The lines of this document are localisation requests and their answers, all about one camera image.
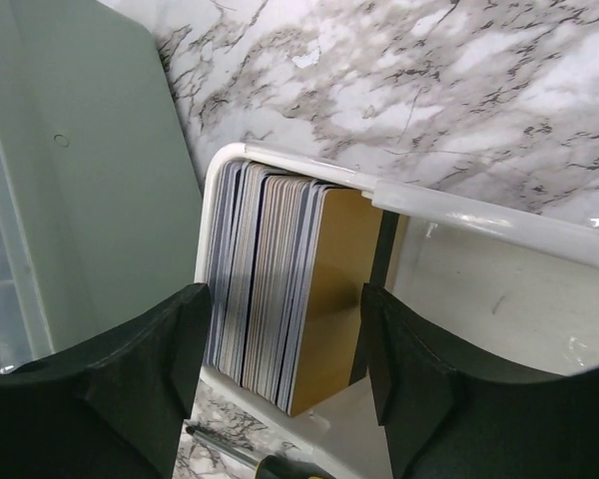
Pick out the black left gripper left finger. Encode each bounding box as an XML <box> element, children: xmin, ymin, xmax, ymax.
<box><xmin>0</xmin><ymin>283</ymin><xmax>213</xmax><ymax>478</ymax></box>

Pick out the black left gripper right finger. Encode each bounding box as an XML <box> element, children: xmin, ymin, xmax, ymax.
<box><xmin>361</xmin><ymin>284</ymin><xmax>599</xmax><ymax>478</ymax></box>

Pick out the white rectangular card tray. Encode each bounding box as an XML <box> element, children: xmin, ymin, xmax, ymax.
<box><xmin>196</xmin><ymin>143</ymin><xmax>599</xmax><ymax>478</ymax></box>

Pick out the plain gold card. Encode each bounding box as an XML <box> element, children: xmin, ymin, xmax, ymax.
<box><xmin>289</xmin><ymin>189</ymin><xmax>382</xmax><ymax>416</ymax></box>

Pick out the stack of credit cards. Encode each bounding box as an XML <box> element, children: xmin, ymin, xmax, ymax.
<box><xmin>202</xmin><ymin>159</ymin><xmax>330</xmax><ymax>413</ymax></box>

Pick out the black yellow marker pen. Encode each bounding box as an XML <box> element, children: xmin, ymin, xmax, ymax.
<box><xmin>186</xmin><ymin>425</ymin><xmax>330</xmax><ymax>479</ymax></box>

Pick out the green plastic storage box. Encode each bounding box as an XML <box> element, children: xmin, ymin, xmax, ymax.
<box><xmin>0</xmin><ymin>1</ymin><xmax>202</xmax><ymax>374</ymax></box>

